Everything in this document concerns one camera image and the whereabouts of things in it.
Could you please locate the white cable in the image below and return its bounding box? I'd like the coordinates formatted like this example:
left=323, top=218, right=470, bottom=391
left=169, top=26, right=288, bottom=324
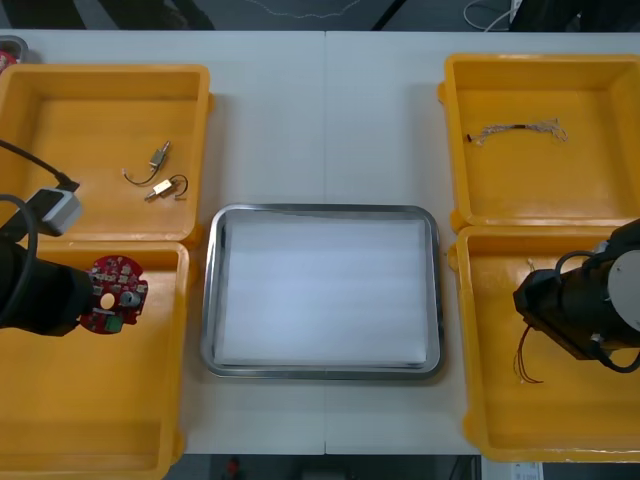
left=462, top=0, right=522, bottom=34

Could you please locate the thin white cord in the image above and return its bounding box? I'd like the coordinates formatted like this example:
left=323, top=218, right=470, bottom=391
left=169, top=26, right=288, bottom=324
left=244, top=0, right=362, bottom=20

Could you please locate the small metal solenoid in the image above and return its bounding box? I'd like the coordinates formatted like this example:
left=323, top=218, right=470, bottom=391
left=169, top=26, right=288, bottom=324
left=144, top=174, right=189, bottom=203
left=121, top=139, right=174, bottom=187

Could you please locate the round red circuit board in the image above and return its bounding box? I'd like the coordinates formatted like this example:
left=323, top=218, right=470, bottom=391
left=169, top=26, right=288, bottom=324
left=78, top=253, right=150, bottom=335

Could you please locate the grey twisted wire harness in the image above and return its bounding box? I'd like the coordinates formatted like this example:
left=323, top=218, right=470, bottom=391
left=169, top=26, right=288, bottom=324
left=464, top=117, right=570, bottom=147

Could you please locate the grey container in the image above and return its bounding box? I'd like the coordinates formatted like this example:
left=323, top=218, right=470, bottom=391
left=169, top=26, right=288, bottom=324
left=0, top=35, right=29, bottom=66

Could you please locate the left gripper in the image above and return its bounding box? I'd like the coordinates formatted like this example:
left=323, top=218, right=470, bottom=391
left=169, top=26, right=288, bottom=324
left=42, top=265, right=96, bottom=336

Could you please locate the steel tray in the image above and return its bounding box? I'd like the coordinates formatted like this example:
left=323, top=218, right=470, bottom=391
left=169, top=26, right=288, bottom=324
left=199, top=202, right=446, bottom=381

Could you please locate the red wire harness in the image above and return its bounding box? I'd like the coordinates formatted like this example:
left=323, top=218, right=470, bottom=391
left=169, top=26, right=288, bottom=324
left=514, top=257, right=546, bottom=386

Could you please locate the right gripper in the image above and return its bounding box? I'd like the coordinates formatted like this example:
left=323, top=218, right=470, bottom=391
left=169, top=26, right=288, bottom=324
left=513, top=269, right=584, bottom=361

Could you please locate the yellow-orange plastic bin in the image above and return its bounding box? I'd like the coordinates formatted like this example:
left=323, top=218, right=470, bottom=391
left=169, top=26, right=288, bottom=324
left=437, top=52, right=640, bottom=232
left=0, top=63, right=217, bottom=245
left=447, top=224, right=640, bottom=464
left=0, top=239, right=192, bottom=476

